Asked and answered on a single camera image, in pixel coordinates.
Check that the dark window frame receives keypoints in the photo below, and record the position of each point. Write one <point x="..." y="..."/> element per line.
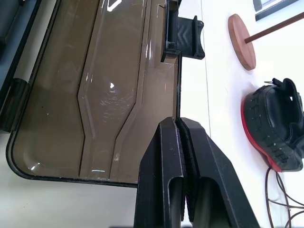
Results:
<point x="257" y="6"/>

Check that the wooden round-base display stand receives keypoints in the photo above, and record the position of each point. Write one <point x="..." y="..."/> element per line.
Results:
<point x="242" y="42"/>

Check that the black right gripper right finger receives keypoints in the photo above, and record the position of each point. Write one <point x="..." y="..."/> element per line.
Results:
<point x="213" y="180"/>

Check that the dark screwdriver bit case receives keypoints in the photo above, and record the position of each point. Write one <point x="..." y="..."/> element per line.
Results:
<point x="59" y="95"/>

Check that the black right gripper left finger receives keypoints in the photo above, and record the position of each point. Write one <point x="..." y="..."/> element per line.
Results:
<point x="156" y="180"/>

